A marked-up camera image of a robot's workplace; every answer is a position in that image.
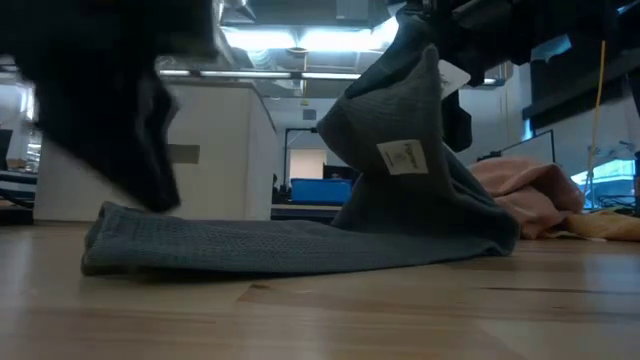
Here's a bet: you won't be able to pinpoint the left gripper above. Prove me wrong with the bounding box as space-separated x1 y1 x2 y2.
0 0 221 214

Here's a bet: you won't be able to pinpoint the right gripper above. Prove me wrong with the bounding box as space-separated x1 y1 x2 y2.
407 0 551 86

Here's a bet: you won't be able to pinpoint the pink towel white stripes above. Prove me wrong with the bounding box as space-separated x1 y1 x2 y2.
469 156 586 240

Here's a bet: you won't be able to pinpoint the grey waffle towel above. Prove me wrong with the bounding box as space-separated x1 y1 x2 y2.
81 12 521 277

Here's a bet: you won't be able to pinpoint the yellow towel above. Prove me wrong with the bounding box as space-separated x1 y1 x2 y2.
544 208 640 243

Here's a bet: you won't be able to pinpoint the long light strip bar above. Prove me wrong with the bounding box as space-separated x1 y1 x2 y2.
0 63 504 86

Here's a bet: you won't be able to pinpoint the black monitor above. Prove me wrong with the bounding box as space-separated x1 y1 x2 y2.
0 128 14 171

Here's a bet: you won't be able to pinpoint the white board on stand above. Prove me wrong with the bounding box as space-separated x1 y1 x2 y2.
477 129 557 174

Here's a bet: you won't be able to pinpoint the background workbench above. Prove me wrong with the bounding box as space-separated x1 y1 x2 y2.
270 202 346 224

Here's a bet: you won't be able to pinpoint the blue plastic bin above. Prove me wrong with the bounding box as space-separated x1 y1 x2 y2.
289 178 354 206

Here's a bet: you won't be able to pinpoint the yellow cable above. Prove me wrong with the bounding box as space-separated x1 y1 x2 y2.
585 39 607 201

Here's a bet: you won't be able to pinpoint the black gantry frame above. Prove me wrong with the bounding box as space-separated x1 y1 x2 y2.
283 127 346 201

